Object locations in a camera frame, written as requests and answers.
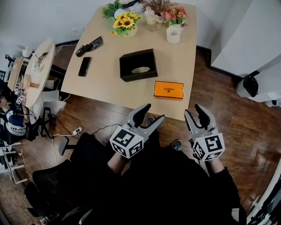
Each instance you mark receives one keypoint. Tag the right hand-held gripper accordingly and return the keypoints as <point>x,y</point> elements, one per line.
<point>209,146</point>

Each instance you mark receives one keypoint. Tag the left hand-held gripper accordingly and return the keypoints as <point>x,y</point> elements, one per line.
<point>126,141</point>

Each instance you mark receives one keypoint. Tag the black tissue box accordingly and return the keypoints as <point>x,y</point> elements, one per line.
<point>138,66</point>

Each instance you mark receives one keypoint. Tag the person's right forearm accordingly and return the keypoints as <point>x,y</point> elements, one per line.
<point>216,168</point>

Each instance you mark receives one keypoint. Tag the person's left forearm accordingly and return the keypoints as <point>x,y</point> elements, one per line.
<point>115,163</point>

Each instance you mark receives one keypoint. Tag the person's left shoe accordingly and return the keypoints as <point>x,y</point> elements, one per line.
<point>150,122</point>

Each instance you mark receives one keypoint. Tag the person's shoe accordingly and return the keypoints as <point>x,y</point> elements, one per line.
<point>150,122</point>
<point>176,145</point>

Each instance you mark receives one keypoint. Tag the person's right shoe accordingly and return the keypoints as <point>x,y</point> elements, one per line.
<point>176,145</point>

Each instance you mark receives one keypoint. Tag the white bin with black bag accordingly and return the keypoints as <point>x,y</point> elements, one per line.
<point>248,86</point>

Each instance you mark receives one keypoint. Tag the white power strip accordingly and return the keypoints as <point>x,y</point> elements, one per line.
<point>77,131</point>

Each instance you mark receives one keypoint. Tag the person's black clothing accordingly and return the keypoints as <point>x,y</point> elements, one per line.
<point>166,189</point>

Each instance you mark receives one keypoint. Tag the black smartphone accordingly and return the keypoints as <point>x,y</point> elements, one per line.
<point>84,66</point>

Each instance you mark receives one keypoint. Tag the black office chair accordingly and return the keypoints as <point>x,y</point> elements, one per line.
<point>72,173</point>

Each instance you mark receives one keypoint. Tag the white cylindrical cup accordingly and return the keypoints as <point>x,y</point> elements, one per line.
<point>173,35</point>

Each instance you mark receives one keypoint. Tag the black plastic bag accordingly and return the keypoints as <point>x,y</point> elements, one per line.
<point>88,46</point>

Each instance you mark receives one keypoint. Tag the small clear glass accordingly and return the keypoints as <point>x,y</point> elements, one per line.
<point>153,27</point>

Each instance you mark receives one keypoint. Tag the white cabinet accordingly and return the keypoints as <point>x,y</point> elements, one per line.
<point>248,37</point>

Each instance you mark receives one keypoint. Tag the sunflowers in white vase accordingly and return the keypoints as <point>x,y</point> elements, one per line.
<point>125,23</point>

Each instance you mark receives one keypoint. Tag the clear drink bottle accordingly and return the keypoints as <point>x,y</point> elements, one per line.
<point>150,16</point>

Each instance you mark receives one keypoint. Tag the pink and red flowers pot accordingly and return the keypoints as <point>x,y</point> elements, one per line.
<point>175,15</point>

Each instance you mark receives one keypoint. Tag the dried brown flowers in vase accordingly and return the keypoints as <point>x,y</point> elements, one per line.
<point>158,7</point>

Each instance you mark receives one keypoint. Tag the round wooden side table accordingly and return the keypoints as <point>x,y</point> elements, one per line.
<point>41,72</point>

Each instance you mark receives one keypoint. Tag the green plant in white vase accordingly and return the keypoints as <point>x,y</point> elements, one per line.
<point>113,9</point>

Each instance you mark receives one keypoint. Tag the small orange box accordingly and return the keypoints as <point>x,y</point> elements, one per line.
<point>34,85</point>

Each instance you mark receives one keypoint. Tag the white desk lamp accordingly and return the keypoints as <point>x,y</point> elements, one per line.
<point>26,52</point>

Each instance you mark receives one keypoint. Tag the small wooden desk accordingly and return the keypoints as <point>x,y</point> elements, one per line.
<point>15,72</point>

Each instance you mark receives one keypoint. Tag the white metal rack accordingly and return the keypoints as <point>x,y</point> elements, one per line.
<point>11,167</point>

